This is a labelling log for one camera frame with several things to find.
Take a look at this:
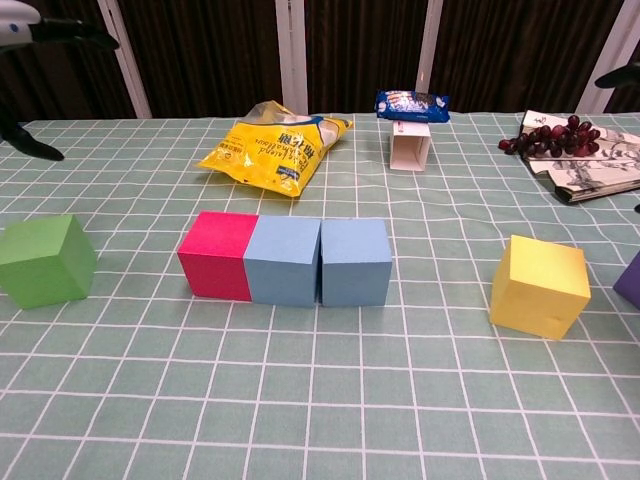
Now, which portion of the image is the green foam cube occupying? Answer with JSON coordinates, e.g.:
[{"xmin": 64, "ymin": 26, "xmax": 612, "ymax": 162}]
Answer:
[{"xmin": 0, "ymin": 213, "xmax": 99, "ymax": 309}]

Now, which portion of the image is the white open cardboard box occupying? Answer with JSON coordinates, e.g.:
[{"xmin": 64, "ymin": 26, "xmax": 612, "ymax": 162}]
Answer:
[{"xmin": 389, "ymin": 119, "xmax": 432, "ymax": 173}]

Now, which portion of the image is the yellow foam cube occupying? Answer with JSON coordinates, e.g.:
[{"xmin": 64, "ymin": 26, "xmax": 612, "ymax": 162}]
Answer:
[{"xmin": 489, "ymin": 234, "xmax": 592, "ymax": 341}]

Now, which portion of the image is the pink foam cube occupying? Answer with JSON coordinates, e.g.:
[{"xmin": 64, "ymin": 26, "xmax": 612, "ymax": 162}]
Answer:
[{"xmin": 177, "ymin": 210, "xmax": 260, "ymax": 303}]

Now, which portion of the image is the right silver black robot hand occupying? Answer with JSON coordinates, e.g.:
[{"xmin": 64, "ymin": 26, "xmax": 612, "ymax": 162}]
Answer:
[{"xmin": 594, "ymin": 63, "xmax": 640, "ymax": 90}]

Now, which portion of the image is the purple foam cube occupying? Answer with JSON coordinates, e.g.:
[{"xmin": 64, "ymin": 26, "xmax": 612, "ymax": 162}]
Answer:
[{"xmin": 613, "ymin": 249, "xmax": 640, "ymax": 310}]

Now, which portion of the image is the painted paper folding fan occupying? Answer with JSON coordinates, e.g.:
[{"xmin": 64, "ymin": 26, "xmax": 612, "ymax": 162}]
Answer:
[{"xmin": 519, "ymin": 109, "xmax": 640, "ymax": 204}]

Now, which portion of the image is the yellow snack bag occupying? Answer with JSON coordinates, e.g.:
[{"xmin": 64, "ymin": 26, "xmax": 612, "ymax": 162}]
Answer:
[{"xmin": 194, "ymin": 99, "xmax": 354, "ymax": 200}]

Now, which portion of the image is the blue cookie packet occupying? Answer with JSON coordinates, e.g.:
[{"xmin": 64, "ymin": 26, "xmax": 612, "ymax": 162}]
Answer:
[{"xmin": 374, "ymin": 89, "xmax": 451, "ymax": 124}]

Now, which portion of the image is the white metal frame post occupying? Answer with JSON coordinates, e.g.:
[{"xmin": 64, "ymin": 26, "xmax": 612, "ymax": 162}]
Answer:
[
  {"xmin": 577, "ymin": 0, "xmax": 640, "ymax": 114},
  {"xmin": 97, "ymin": 0, "xmax": 153, "ymax": 120},
  {"xmin": 275, "ymin": 0, "xmax": 310, "ymax": 115},
  {"xmin": 416, "ymin": 0, "xmax": 445, "ymax": 96}
]

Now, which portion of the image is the green checkered tablecloth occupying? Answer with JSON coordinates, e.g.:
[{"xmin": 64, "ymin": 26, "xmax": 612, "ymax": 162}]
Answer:
[{"xmin": 0, "ymin": 110, "xmax": 640, "ymax": 480}]

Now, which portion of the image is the dark red grape bunch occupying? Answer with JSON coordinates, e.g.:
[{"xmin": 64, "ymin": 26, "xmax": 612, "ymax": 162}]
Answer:
[{"xmin": 498, "ymin": 114, "xmax": 601, "ymax": 159}]

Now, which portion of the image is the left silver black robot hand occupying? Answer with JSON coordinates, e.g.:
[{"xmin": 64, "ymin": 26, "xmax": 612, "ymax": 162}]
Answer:
[{"xmin": 0, "ymin": 17, "xmax": 121, "ymax": 162}]

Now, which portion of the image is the light blue foam cube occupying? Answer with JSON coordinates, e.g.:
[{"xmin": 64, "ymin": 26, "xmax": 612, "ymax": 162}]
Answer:
[
  {"xmin": 243, "ymin": 215, "xmax": 322, "ymax": 307},
  {"xmin": 319, "ymin": 218, "xmax": 393, "ymax": 308}
]

